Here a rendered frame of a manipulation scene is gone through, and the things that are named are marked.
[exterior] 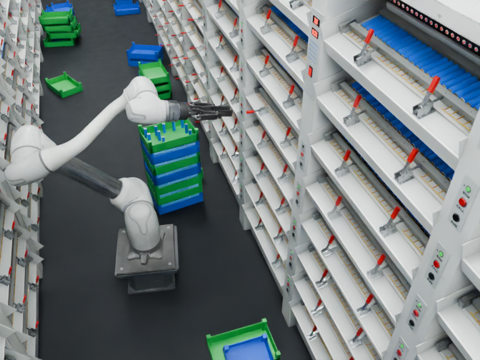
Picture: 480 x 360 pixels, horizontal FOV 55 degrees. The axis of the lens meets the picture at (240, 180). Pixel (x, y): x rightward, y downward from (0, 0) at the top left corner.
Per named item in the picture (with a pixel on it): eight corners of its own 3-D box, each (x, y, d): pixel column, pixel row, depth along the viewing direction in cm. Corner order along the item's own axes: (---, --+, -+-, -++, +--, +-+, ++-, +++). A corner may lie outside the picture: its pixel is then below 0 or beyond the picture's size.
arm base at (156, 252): (126, 266, 232) (123, 260, 228) (131, 232, 248) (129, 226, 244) (162, 266, 233) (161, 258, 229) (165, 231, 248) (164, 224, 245)
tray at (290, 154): (298, 179, 181) (292, 162, 175) (248, 103, 225) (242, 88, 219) (343, 157, 181) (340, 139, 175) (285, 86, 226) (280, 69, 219)
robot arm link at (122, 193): (140, 226, 246) (133, 198, 260) (161, 208, 241) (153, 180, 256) (1, 165, 193) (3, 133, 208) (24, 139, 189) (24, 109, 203)
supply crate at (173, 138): (150, 154, 261) (148, 142, 256) (139, 136, 275) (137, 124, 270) (199, 141, 271) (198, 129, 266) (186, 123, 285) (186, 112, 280)
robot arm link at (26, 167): (36, 159, 182) (36, 138, 192) (-4, 179, 182) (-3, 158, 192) (56, 179, 192) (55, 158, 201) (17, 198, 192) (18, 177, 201)
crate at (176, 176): (155, 186, 276) (153, 176, 271) (144, 168, 290) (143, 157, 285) (201, 172, 286) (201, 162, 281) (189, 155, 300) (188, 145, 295)
